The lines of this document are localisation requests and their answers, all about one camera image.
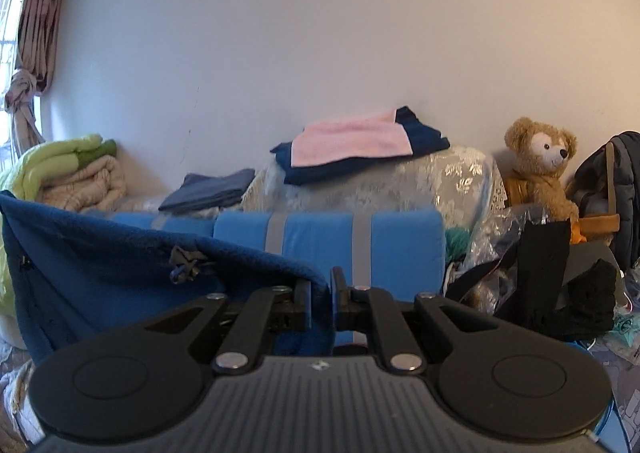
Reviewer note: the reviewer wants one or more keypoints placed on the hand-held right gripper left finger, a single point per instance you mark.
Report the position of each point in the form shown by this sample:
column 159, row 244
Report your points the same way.
column 303, row 305

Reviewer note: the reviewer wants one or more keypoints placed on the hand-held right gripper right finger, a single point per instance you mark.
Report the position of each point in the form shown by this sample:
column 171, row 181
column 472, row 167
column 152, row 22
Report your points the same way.
column 338, row 300

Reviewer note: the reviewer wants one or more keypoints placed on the blue fleece jacket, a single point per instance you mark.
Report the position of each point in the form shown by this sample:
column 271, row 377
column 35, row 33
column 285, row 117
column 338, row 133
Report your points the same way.
column 100, row 273

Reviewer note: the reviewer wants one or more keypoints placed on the blue grey-striped cushion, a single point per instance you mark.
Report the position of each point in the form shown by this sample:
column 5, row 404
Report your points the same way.
column 315, row 238
column 135, row 223

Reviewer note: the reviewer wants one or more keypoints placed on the teal yarn bundle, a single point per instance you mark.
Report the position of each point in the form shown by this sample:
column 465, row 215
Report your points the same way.
column 457, row 243

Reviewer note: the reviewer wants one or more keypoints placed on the grey folded cloth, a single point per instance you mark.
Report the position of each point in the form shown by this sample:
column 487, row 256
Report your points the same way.
column 210, row 190

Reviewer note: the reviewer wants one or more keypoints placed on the clear plastic bag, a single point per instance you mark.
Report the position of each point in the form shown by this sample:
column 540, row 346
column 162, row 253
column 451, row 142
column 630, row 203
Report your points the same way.
column 487, row 243

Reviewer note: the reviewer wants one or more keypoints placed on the pink towel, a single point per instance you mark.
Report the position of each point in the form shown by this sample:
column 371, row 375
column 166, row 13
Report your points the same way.
column 350, row 140

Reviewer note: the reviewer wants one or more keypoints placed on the navy folded cloth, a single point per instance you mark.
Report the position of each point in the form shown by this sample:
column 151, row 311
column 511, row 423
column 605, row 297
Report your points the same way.
column 425, row 138

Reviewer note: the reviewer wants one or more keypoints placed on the black cloth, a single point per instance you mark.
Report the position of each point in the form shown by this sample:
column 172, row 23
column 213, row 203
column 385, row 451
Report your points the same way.
column 545, row 273

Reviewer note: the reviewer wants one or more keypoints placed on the brown teddy bear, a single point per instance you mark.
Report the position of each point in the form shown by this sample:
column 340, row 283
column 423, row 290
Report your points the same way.
column 540, row 163

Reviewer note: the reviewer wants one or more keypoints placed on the beige quilt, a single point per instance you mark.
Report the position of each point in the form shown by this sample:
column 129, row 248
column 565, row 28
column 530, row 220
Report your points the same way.
column 90, row 183

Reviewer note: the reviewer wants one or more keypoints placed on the green quilt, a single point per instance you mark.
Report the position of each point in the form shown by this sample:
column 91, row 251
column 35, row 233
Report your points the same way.
column 55, row 158

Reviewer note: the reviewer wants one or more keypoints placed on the dark backpack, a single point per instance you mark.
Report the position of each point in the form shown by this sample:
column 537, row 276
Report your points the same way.
column 627, row 173

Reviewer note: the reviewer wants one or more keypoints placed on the pink patterned curtain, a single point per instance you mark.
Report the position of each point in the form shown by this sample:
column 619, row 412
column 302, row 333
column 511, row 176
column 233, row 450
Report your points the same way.
column 40, row 33

